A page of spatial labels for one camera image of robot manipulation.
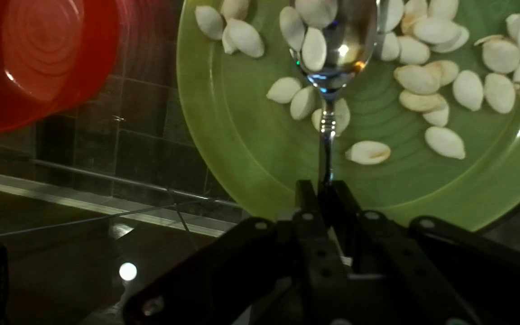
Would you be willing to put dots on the green plastic plate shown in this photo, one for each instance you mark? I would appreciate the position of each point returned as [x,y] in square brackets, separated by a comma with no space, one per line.
[259,152]

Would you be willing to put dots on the metal spoon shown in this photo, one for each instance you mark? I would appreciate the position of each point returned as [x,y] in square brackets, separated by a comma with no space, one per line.
[339,44]

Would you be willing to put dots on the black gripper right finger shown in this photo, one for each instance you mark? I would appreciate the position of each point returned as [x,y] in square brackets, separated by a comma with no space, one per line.
[395,258]

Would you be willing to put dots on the red plastic bowl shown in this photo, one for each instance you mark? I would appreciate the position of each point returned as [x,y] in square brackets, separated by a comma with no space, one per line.
[55,54]

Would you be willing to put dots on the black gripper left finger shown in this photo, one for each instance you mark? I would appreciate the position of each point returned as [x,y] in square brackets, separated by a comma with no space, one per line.
[324,277]

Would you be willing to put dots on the pile of white seeds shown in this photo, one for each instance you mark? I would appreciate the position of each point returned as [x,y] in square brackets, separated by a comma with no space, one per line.
[411,31]

